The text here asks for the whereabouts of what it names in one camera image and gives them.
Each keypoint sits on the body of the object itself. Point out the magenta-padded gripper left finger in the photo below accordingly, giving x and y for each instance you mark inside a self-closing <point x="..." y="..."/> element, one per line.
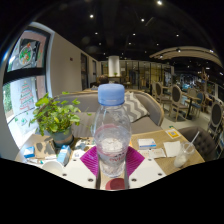
<point x="81" y="170"/>

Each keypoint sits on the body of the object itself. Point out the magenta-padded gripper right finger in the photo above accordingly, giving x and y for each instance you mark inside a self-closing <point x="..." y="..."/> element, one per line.
<point x="141" y="170"/>

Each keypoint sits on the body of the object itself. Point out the clear blue-capped water bottle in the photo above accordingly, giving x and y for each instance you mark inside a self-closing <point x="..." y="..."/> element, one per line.
<point x="111" y="133"/>

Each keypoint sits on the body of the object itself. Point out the illustrated menu leaflet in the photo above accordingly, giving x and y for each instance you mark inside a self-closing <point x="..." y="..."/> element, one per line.
<point x="78" y="151"/>

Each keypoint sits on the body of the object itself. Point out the small blue white carton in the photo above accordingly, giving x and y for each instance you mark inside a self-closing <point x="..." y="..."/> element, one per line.
<point x="64" y="155"/>

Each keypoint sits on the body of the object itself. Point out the flat round red coaster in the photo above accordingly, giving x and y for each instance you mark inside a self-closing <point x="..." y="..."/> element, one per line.
<point x="115" y="184"/>

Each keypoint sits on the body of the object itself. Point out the white paper napkin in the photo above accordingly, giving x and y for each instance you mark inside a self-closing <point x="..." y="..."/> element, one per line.
<point x="172" y="149"/>

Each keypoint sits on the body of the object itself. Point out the clear plastic cup with straw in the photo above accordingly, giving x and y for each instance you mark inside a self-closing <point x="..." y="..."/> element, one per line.
<point x="181" y="158"/>

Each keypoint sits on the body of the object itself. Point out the yellow table card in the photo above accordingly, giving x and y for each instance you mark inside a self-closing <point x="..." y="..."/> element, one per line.
<point x="173" y="133"/>

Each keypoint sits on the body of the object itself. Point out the flat blue white box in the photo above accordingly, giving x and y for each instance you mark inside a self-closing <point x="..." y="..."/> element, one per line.
<point x="29" y="152"/>

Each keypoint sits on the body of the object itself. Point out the green potted plant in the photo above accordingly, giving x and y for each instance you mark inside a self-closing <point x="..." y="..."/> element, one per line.
<point x="55" y="115"/>

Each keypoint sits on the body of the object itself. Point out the grey white chevron cushion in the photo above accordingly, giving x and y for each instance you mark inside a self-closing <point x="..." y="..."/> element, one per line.
<point x="136" y="108"/>

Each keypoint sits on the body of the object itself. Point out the dark grey tufted chair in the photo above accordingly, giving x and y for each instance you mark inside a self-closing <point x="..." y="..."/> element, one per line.
<point x="201" y="141"/>

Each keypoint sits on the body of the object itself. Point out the grey curved sofa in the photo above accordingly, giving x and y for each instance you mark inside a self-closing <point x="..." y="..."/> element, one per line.
<point x="85" y="101"/>

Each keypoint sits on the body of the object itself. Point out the group of wooden dining chairs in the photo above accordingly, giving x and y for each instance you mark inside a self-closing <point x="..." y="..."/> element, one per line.
<point x="176" y="98"/>

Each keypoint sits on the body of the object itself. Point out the person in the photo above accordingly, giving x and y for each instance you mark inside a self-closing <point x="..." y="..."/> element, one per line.
<point x="101" y="80"/>

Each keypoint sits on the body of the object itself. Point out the window with festive decals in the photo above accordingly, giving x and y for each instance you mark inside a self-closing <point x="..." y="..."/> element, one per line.
<point x="26" y="93"/>

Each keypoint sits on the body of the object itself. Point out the white round pillar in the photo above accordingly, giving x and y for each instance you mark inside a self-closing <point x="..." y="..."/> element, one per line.
<point x="113" y="66"/>

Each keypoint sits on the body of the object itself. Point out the group of ceiling lights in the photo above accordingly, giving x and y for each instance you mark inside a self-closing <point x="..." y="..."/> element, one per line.
<point x="159" y="2"/>

